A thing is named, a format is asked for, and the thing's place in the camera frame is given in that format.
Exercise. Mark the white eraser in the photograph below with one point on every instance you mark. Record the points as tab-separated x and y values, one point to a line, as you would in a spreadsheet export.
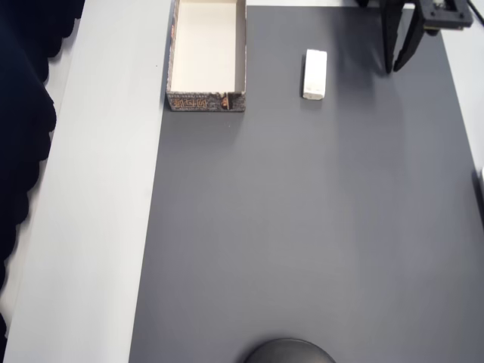
315	73

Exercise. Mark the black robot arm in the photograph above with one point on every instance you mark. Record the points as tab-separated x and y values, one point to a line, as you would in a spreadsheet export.
362	2

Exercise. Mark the patterned cardboard box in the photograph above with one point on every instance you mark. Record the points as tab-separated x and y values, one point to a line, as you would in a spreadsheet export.
206	104

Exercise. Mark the grey table mat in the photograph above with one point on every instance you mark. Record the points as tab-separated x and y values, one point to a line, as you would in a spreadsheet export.
302	227

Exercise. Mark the black round-base stand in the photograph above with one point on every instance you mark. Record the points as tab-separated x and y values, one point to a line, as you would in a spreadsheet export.
289	351

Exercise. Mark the dark blue curtain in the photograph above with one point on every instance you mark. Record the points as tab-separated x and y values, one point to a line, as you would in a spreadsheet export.
19	113

